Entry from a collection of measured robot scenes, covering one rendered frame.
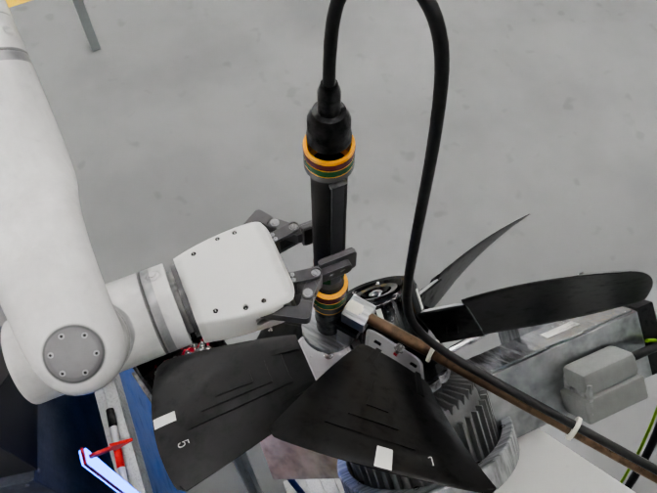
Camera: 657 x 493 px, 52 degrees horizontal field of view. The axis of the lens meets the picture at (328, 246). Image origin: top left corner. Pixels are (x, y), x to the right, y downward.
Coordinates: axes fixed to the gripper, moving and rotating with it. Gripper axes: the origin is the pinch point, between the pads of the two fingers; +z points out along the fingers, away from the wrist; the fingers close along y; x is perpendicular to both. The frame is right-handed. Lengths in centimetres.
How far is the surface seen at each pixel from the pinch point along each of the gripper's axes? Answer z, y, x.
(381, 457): -3.2, 19.9, -7.0
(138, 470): -34, -6, -63
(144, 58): 0, -204, -149
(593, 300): 33.7, 10.2, -20.9
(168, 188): -10, -132, -149
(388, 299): 9.3, -1.5, -22.4
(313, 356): -2.0, -1.2, -30.6
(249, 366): -10.8, -3.7, -31.2
